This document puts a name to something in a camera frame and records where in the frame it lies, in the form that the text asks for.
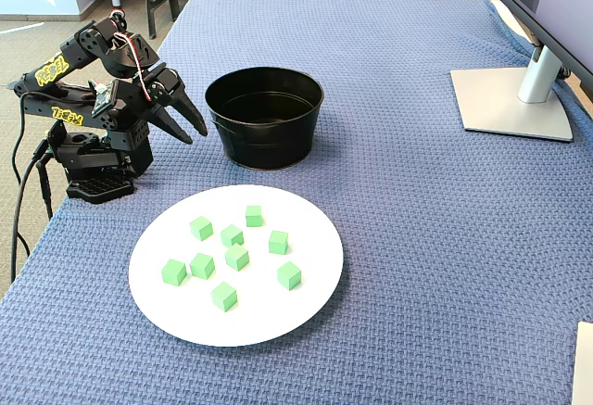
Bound monitor with silver stand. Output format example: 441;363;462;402
449;0;593;143

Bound white round plate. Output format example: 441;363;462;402
128;184;345;348

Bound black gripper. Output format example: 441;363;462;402
105;32;209;145

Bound red white servo wire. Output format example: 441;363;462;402
110;29;155;103

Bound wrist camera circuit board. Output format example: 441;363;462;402
90;79;117;119

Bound blue woven tablecloth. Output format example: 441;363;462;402
0;0;593;405

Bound black base cable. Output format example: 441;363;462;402
35;152;55;221

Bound black metal bucket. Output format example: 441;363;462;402
204;66;324;171

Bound white flat board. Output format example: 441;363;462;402
573;321;593;405

